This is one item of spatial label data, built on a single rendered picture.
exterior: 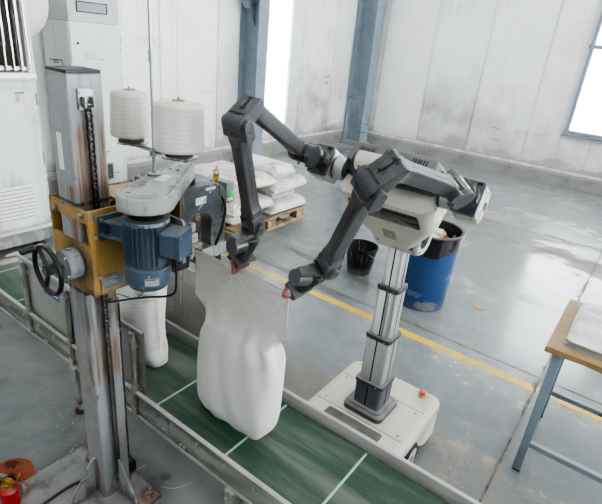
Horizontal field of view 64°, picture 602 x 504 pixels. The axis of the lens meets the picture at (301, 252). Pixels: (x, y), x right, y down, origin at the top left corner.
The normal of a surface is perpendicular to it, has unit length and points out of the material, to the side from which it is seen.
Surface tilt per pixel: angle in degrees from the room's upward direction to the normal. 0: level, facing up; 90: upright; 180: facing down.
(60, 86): 90
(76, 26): 90
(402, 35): 90
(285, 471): 0
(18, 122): 90
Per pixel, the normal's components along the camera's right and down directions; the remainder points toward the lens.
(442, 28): -0.60, 0.27
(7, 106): 0.80, 0.31
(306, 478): 0.09, -0.91
